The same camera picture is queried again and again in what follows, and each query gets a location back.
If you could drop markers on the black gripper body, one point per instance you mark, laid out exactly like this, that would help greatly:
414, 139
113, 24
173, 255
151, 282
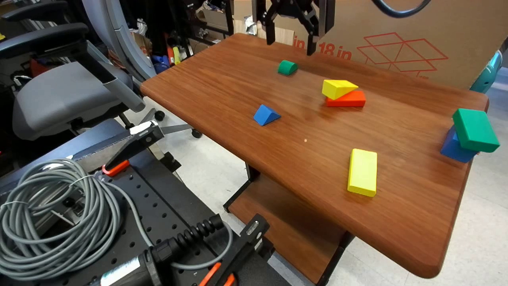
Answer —
294, 4

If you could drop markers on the small green block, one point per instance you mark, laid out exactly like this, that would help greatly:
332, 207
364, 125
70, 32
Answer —
287, 67

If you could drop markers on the large green block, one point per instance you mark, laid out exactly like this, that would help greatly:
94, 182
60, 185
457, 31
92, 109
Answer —
475, 129

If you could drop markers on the black perforated board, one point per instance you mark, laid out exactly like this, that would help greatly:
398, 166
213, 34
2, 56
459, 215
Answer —
152, 207

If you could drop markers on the grey office chair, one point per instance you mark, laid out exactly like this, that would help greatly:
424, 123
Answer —
63, 98

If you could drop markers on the blue triangular block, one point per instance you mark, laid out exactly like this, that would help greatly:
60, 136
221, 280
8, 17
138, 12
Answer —
265, 115

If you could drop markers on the yellow rectangular block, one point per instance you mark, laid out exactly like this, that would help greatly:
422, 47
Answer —
362, 172

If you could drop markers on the grey curved chair back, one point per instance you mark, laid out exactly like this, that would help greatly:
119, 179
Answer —
119, 37

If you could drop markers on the yellow wedge block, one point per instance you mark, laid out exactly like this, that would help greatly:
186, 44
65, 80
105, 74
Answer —
337, 88

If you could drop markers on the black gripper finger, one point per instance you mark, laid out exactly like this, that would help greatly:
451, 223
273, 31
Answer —
270, 29
313, 37

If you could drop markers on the black clamp orange tip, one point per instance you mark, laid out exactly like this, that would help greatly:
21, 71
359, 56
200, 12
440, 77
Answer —
246, 244

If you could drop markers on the cardboard box red print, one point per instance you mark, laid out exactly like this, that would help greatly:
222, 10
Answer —
454, 32

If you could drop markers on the orange block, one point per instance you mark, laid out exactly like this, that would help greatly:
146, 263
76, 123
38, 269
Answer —
351, 102

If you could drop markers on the teal chair back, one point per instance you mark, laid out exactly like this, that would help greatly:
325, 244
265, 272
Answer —
489, 72

